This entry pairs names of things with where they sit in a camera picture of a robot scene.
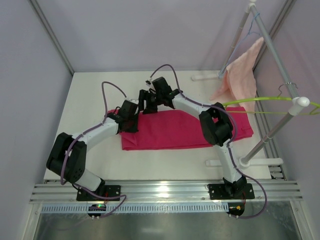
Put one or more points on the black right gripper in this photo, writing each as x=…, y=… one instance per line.
x=150, y=100

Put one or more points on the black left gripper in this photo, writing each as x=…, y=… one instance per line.
x=129, y=124

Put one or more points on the pink trousers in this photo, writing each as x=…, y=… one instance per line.
x=176, y=130

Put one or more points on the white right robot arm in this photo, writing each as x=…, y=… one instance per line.
x=216, y=126

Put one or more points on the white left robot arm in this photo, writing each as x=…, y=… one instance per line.
x=68, y=155

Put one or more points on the green plastic hanger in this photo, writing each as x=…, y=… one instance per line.
x=268, y=105

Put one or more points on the light pink towel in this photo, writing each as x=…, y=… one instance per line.
x=239, y=78

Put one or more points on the left electronics board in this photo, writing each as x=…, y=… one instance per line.
x=95, y=211

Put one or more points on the electronics board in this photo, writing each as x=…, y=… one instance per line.
x=235, y=209
x=95, y=211

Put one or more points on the right electronics board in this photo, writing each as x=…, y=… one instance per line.
x=235, y=209

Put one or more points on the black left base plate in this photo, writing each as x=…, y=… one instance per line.
x=112, y=192

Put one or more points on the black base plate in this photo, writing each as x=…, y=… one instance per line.
x=112, y=192
x=220, y=191

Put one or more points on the slotted cable duct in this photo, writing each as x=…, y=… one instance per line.
x=139, y=208

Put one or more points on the blue wire hanger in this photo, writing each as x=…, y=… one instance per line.
x=237, y=41

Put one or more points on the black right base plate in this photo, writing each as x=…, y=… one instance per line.
x=220, y=191

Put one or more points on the white clothes rack frame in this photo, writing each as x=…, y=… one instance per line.
x=298, y=102

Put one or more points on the aluminium front rail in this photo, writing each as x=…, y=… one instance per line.
x=163, y=191

